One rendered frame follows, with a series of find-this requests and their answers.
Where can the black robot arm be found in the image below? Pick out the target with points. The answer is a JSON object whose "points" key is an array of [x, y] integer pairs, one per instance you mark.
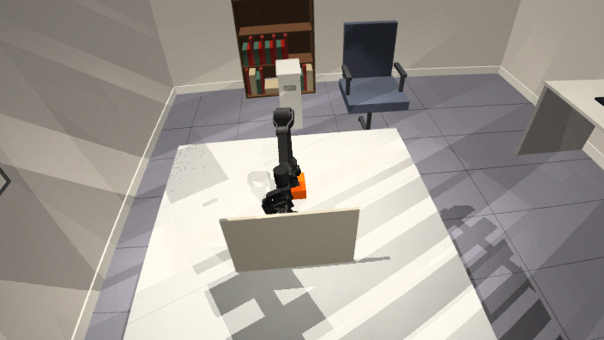
{"points": [[287, 172]]}

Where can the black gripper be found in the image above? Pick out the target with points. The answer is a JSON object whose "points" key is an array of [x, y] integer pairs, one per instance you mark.
{"points": [[283, 203]]}

